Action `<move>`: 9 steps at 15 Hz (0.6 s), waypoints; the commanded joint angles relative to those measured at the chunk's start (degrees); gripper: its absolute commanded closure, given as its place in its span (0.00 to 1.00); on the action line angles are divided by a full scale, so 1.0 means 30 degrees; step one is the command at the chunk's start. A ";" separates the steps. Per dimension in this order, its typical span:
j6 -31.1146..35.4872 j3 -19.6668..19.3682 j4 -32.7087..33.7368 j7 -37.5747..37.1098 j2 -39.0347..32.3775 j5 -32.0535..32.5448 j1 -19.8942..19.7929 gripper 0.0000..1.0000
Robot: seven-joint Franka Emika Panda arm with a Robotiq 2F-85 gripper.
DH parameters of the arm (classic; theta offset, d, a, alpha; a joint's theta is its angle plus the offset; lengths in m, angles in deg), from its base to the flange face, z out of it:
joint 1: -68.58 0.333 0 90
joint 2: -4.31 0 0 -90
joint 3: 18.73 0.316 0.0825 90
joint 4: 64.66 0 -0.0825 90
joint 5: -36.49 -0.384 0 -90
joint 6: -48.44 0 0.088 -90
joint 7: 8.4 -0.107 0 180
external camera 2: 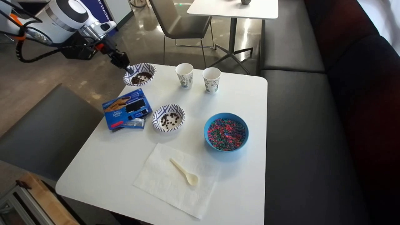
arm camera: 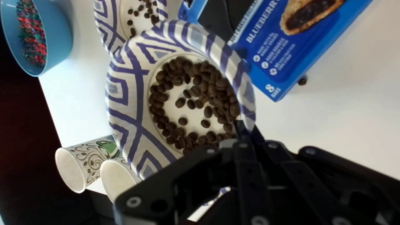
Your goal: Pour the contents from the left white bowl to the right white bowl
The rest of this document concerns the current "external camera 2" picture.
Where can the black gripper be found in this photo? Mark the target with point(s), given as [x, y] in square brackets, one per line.
[104, 47]

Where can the coffee bean pile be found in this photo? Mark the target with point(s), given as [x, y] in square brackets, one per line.
[142, 77]

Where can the blue patterned paper bowl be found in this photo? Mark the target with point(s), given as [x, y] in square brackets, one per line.
[148, 70]
[158, 120]

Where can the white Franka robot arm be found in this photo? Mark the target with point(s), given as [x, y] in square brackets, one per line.
[63, 16]

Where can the blue plastic bowl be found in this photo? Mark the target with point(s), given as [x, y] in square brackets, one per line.
[208, 138]

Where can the blue cereal bar box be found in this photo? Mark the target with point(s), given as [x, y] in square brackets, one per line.
[125, 106]

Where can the silver blue bar wrapper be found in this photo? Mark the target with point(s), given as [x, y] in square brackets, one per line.
[135, 123]

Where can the coffee print paper cup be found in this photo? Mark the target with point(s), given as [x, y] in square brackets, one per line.
[184, 76]
[212, 81]

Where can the dark grey chair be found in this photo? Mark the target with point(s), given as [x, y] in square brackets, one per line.
[179, 20]

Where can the few scattered coffee beans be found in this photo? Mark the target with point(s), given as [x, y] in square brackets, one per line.
[169, 118]

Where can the grey padded seat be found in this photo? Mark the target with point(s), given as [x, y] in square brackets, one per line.
[45, 132]

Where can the white side table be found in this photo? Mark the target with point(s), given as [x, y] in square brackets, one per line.
[233, 8]

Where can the colourful sprinkles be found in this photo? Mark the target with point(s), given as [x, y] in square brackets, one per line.
[227, 132]

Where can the white plastic spoon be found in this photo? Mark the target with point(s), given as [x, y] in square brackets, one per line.
[185, 172]

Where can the white paper napkin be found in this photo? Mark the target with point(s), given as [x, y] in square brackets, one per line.
[167, 191]

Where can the wooden workbench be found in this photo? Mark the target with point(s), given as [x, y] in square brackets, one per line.
[50, 203]

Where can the black bench sofa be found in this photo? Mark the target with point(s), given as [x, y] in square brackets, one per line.
[325, 125]

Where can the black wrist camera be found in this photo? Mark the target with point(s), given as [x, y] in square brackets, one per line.
[79, 48]

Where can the aluminium frame rail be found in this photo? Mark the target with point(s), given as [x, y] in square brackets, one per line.
[20, 206]

